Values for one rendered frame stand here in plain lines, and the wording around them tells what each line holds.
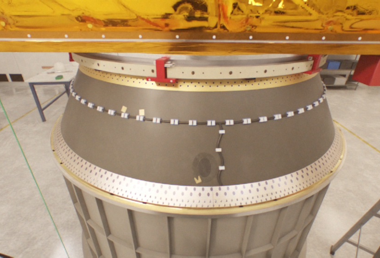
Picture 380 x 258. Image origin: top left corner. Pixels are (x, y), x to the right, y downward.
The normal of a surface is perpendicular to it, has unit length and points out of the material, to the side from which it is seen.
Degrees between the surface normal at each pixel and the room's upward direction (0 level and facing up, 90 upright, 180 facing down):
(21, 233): 0
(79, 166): 43
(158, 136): 62
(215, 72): 90
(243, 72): 90
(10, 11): 96
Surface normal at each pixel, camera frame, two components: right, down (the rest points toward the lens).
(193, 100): -0.04, 0.00
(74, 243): 0.01, -0.88
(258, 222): 0.26, 0.46
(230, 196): 0.07, -0.32
